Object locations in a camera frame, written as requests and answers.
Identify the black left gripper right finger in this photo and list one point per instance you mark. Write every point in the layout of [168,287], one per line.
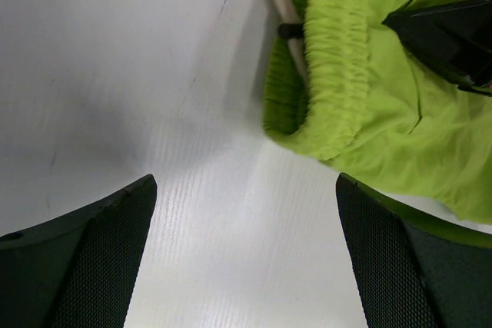
[413,269]

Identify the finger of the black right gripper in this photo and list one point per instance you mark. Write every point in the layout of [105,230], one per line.
[453,40]

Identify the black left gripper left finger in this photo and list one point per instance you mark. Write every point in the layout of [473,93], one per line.
[79,269]

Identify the lime green shorts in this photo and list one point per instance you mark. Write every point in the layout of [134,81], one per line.
[349,95]

